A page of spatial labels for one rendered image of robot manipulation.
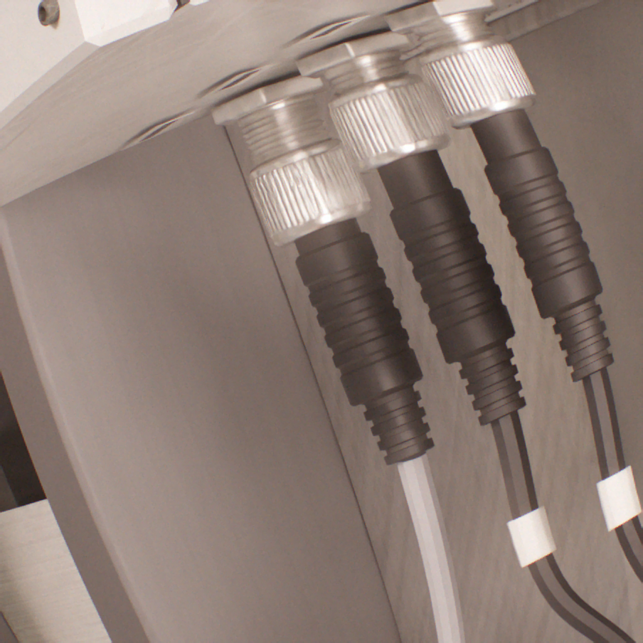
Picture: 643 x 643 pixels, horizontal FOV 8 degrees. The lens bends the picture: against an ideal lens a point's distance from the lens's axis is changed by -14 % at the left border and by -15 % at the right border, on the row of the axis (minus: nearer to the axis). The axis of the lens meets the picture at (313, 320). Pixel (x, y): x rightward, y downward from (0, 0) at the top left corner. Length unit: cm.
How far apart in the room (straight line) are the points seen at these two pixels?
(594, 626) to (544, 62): 10
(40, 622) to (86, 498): 85
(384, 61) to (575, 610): 9
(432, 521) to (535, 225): 8
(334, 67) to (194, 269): 14
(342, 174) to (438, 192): 3
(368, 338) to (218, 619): 12
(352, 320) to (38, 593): 95
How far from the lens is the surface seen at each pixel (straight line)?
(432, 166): 66
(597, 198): 68
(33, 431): 80
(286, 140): 69
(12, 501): 166
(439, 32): 62
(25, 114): 56
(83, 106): 60
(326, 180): 69
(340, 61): 65
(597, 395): 63
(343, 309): 69
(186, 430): 79
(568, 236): 62
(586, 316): 62
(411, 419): 69
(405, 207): 66
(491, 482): 75
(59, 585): 164
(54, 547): 165
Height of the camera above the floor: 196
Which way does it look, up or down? 41 degrees down
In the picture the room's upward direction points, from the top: 1 degrees clockwise
